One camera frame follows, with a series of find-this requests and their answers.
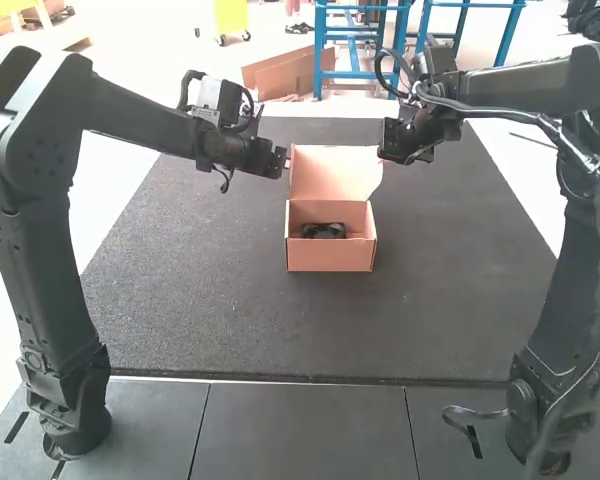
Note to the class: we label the person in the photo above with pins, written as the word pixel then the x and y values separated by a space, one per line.
pixel 294 10

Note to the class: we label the yellow tool cart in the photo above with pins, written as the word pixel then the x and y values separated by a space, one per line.
pixel 230 17

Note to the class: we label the black square fan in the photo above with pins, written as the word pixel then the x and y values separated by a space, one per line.
pixel 322 230

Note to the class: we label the blue workbench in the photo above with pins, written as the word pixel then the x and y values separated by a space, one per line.
pixel 325 30
pixel 502 30

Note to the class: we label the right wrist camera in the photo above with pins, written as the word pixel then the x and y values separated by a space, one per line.
pixel 440 60

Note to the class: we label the cardboard box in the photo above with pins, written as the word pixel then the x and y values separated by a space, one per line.
pixel 330 250

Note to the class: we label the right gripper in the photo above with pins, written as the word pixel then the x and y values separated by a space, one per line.
pixel 395 140

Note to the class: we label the dark base panel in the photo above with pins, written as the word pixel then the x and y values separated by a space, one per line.
pixel 300 430
pixel 145 430
pixel 460 460

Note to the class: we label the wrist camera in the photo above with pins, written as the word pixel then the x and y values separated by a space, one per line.
pixel 215 95
pixel 440 60

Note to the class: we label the flat cardboard sheet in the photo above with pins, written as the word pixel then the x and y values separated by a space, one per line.
pixel 290 70

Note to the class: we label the black mat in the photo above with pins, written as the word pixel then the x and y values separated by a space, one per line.
pixel 180 275

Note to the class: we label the upright yellow wooden board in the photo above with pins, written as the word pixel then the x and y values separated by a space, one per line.
pixel 0 17

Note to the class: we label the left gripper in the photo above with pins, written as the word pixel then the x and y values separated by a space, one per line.
pixel 257 157

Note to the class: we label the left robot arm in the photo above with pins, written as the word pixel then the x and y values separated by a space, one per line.
pixel 130 115

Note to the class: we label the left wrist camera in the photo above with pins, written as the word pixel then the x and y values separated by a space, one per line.
pixel 215 95

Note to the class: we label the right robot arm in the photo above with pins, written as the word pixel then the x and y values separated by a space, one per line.
pixel 520 90

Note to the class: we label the flat yellow wooden pallet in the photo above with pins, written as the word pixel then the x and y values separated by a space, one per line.
pixel 80 42

